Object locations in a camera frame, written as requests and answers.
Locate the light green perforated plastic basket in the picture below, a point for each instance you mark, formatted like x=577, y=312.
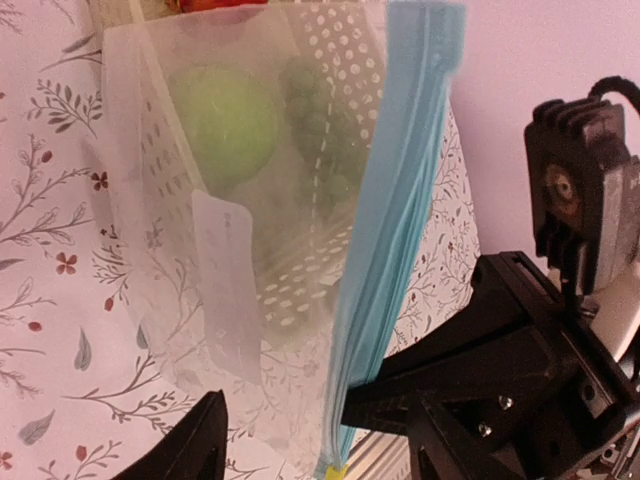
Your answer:
x=325, y=200

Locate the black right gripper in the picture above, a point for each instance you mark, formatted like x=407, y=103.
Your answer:
x=514, y=386

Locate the floral patterned table mat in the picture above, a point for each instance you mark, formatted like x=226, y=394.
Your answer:
x=80, y=396

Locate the green apple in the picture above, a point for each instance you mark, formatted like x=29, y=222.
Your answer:
x=230, y=120

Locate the red apple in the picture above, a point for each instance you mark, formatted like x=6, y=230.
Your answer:
x=189, y=6

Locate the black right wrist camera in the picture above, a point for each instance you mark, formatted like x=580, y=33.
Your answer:
x=584, y=187

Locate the green grape bunch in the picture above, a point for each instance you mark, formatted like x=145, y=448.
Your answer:
x=323, y=130

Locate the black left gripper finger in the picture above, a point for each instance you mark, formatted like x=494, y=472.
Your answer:
x=194, y=449

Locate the clear blue zip top bag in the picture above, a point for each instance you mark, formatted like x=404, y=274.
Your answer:
x=280, y=225

